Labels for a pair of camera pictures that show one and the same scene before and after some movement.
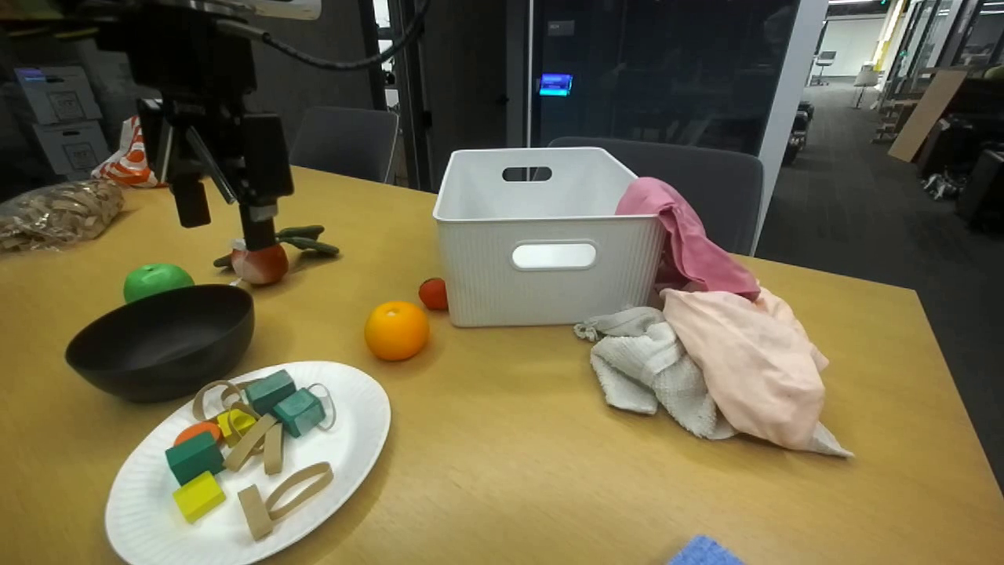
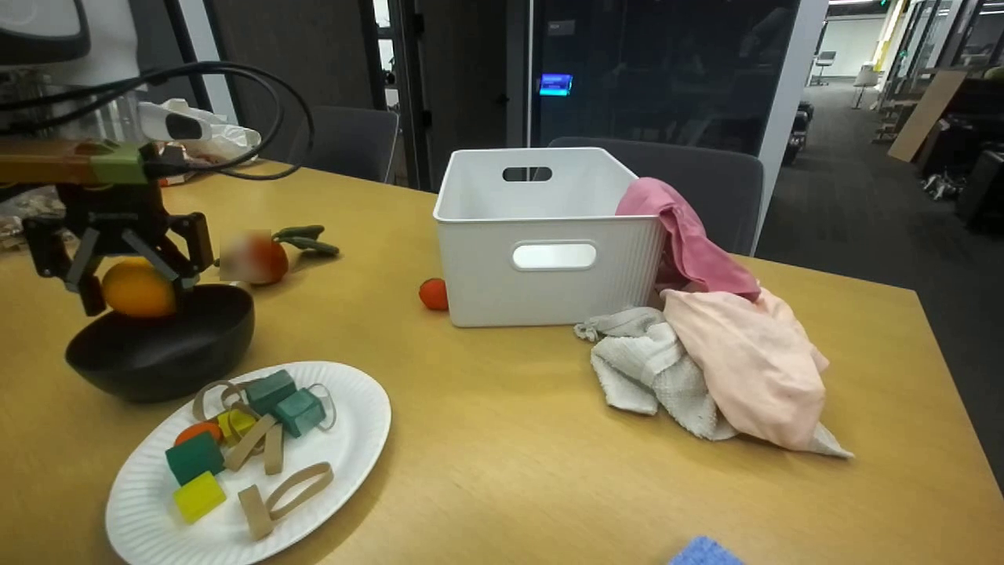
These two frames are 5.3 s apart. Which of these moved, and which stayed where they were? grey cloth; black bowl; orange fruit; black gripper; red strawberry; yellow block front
Moved: black gripper; orange fruit
Stayed: red strawberry; yellow block front; black bowl; grey cloth
